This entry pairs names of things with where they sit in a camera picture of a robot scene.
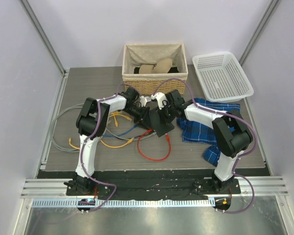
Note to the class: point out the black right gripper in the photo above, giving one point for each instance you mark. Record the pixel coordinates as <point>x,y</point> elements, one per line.
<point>161,113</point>

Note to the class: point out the blue plaid shirt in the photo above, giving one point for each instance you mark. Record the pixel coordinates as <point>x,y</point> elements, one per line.
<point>195,132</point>

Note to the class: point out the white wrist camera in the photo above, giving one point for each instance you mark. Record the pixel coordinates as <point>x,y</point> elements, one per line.
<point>161,99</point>
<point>144,100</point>

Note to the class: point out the beige shoe in basket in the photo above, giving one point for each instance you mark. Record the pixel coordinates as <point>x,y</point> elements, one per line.
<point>160,67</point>

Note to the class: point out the wicker basket with liner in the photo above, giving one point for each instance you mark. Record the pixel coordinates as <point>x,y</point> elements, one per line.
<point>135,55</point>

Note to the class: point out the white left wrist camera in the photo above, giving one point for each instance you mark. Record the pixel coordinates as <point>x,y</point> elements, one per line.
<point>144,100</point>

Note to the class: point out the white plastic perforated basket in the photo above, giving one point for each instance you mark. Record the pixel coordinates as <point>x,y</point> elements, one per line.
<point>221,77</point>

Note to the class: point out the black network switch box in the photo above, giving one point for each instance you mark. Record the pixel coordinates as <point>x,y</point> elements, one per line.
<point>156,124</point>

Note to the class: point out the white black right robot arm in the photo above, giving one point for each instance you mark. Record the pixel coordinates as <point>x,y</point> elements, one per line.
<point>232,133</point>

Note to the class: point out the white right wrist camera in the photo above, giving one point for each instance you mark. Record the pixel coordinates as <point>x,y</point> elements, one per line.
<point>161,99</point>

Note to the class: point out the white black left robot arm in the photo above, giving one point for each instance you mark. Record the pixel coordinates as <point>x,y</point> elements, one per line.
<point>91,124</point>

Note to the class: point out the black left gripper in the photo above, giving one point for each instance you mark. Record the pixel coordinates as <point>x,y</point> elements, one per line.
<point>144,119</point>

